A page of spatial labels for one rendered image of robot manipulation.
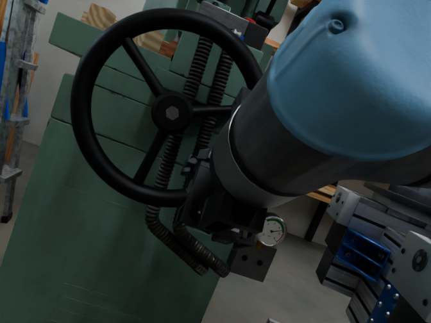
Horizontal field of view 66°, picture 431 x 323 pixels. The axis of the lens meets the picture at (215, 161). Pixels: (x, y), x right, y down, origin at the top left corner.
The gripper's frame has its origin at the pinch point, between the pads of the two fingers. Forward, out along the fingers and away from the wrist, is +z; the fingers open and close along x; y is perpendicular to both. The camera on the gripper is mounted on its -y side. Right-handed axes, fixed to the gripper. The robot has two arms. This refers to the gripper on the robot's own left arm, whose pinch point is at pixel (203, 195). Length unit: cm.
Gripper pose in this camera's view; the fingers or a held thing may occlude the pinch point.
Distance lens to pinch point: 45.5
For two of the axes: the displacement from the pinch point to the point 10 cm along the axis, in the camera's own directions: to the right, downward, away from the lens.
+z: -2.7, 3.2, 9.1
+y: -2.7, 8.8, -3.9
